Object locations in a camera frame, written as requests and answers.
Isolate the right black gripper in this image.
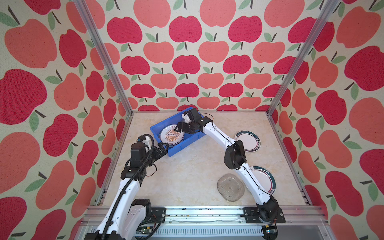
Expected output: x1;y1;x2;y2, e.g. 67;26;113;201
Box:
172;120;194;133

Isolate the sunburst plate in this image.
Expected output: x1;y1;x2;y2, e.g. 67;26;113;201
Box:
160;125;185;146

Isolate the green striped plate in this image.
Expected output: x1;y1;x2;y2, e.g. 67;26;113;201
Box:
235;131;261;152
251;166;277;195

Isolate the clear glass plate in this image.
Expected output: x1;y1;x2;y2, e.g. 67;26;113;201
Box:
217;174;245;202

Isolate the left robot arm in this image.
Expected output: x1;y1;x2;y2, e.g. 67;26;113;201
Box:
85;139;169;240

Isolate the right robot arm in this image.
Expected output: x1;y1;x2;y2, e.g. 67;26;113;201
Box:
175;108;280;224

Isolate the blue plastic bin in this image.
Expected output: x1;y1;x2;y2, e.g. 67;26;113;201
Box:
150;107;205;157

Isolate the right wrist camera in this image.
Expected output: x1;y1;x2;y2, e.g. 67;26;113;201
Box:
182;111;191;124

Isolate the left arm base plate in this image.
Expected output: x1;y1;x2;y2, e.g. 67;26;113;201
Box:
141;207;167;225

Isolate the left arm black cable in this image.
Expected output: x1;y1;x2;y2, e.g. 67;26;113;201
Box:
100;133;155;240

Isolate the front aluminium rail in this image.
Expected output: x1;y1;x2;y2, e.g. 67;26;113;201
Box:
73;205;335;240

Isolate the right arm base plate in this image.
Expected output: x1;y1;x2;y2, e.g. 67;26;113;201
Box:
243;208;286;224

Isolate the left aluminium frame post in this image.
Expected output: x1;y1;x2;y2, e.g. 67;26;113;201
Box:
74;0;133;116

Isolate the aluminium frame post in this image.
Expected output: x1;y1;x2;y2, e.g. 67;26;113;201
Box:
267;0;341;118
74;0;133;116

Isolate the right aluminium frame post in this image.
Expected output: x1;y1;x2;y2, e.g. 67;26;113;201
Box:
267;0;341;118

